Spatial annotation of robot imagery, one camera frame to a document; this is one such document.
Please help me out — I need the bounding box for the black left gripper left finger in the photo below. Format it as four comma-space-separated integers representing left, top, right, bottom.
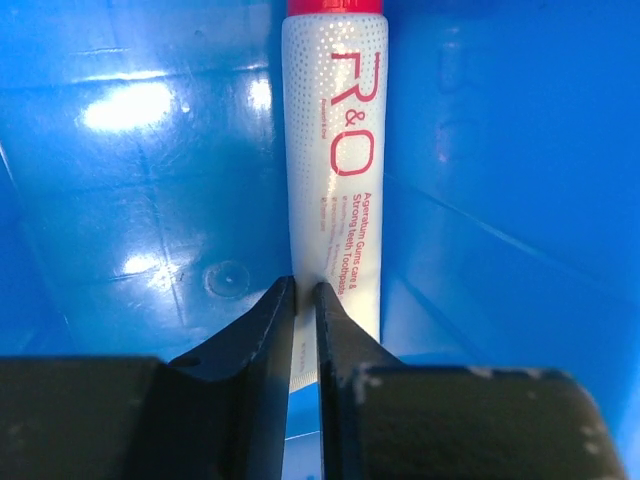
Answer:
1, 277, 295, 479

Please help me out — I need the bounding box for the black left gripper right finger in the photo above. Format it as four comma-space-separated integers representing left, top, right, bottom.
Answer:
313, 283, 627, 479

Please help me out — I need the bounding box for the white toothpaste red cap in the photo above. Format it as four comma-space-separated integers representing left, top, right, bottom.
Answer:
282, 1, 389, 391

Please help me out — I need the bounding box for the blue plastic bin middle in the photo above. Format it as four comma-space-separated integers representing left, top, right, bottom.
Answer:
1, 1, 639, 478

